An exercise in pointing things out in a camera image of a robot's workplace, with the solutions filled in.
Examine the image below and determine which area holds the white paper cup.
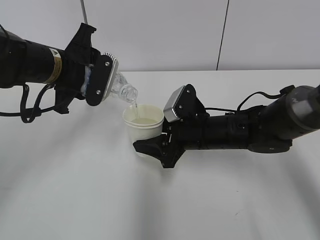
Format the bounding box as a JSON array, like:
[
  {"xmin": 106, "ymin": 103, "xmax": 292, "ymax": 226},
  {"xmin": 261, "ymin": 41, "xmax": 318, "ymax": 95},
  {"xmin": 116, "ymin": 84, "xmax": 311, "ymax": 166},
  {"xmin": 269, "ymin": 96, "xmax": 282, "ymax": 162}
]
[{"xmin": 122, "ymin": 104, "xmax": 165, "ymax": 144}]

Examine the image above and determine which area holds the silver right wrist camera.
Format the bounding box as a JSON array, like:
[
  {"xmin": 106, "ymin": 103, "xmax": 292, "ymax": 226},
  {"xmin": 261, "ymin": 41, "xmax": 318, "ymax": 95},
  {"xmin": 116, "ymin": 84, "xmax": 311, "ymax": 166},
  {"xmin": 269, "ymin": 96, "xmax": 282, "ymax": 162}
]
[{"xmin": 163, "ymin": 84, "xmax": 206, "ymax": 123}]

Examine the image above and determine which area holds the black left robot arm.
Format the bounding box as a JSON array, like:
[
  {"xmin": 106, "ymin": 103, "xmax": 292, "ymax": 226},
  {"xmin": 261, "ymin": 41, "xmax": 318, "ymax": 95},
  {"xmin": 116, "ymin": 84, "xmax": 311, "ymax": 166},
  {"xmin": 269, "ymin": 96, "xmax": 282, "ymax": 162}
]
[{"xmin": 0, "ymin": 23, "xmax": 99, "ymax": 114}]

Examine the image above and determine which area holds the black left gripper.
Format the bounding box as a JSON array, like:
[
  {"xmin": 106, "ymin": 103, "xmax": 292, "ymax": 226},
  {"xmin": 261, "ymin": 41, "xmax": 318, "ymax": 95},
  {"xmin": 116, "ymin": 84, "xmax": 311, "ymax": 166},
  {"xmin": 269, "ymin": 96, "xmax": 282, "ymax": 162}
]
[{"xmin": 54, "ymin": 23, "xmax": 100, "ymax": 114}]

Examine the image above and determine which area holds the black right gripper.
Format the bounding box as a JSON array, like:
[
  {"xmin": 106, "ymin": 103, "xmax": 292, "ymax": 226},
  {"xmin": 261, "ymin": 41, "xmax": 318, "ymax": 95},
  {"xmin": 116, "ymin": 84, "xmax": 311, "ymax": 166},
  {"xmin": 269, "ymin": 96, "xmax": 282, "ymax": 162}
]
[{"xmin": 133, "ymin": 112, "xmax": 210, "ymax": 168}]

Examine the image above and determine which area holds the clear green-label water bottle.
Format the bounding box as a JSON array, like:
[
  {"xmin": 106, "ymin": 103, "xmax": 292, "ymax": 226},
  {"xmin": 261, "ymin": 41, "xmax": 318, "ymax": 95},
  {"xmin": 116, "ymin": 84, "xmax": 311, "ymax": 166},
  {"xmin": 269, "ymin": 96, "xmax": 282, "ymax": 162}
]
[{"xmin": 111, "ymin": 72, "xmax": 138, "ymax": 104}]

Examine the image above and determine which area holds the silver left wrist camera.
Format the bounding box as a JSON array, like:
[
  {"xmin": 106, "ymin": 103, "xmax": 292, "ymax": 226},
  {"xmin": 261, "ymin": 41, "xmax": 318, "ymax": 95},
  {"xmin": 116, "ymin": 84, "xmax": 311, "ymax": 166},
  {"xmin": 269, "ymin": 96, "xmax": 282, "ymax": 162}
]
[{"xmin": 85, "ymin": 52, "xmax": 119, "ymax": 107}]

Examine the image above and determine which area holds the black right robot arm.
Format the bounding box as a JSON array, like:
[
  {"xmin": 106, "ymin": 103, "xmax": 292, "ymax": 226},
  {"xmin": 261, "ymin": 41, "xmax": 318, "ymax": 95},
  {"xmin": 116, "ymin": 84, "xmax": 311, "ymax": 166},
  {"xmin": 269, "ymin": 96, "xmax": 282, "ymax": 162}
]
[{"xmin": 133, "ymin": 84, "xmax": 320, "ymax": 168}]

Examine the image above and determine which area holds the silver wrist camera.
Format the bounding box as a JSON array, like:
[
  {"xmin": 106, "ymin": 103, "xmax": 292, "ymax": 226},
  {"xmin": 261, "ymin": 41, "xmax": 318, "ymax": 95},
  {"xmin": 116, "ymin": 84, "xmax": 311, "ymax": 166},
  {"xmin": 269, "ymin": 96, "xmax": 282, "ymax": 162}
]
[
  {"xmin": 163, "ymin": 84, "xmax": 206, "ymax": 123},
  {"xmin": 85, "ymin": 52, "xmax": 119, "ymax": 107}
]

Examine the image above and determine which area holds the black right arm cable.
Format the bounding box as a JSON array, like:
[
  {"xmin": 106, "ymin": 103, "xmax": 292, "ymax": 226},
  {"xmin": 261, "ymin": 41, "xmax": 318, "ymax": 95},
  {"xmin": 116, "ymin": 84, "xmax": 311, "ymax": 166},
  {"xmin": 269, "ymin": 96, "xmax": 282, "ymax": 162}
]
[{"xmin": 204, "ymin": 86, "xmax": 296, "ymax": 113}]

